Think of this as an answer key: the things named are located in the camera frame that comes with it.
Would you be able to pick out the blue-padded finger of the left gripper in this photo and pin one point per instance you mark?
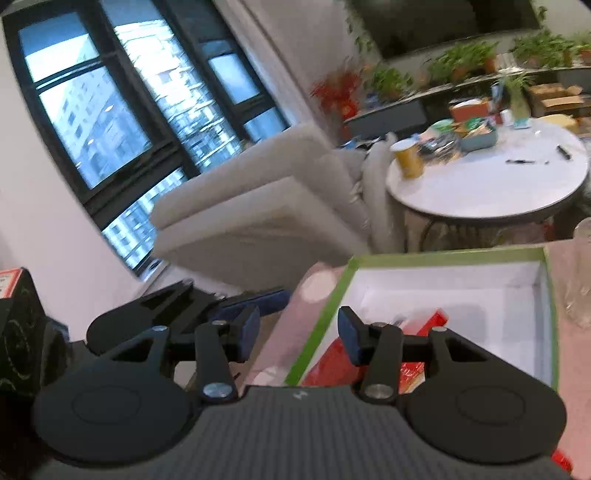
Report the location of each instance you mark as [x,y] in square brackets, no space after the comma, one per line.
[268,302]

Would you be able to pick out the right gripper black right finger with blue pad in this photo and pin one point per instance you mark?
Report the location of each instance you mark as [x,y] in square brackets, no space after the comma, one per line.
[474,406]

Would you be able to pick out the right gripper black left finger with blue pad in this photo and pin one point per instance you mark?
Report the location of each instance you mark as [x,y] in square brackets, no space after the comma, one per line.
[141,397]

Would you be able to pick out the red snack packet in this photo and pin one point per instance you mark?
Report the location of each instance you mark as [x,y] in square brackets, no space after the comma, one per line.
[367,356]

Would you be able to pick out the beige sofa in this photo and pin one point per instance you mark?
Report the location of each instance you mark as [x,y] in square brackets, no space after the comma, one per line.
[263,218]

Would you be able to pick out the green cardboard box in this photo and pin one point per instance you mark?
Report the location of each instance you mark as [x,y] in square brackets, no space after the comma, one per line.
[501,299]

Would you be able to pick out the glass mug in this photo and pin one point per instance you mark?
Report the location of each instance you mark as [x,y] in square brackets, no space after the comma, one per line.
[577,297]

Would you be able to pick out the yellow paper cup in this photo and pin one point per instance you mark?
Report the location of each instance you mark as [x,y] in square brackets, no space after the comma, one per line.
[406,153]

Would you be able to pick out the red flower decoration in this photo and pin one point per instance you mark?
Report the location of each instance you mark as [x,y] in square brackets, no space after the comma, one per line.
[338,92]

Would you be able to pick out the round white marble table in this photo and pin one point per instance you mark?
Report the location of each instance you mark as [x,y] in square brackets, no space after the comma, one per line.
[521,179]

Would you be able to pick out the teal snack tray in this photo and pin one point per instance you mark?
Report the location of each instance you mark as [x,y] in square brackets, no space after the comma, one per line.
[477,134]

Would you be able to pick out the orange tissue box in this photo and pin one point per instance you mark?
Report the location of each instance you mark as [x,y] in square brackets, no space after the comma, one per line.
[469,109]

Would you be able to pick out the glass vase with plant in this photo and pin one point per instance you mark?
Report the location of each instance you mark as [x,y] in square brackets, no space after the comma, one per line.
[516,85]

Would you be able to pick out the black window frame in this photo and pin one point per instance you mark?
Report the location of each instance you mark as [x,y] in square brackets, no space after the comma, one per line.
[132,99]

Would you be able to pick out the black wall television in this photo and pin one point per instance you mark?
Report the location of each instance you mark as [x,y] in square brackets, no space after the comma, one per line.
[400,27]

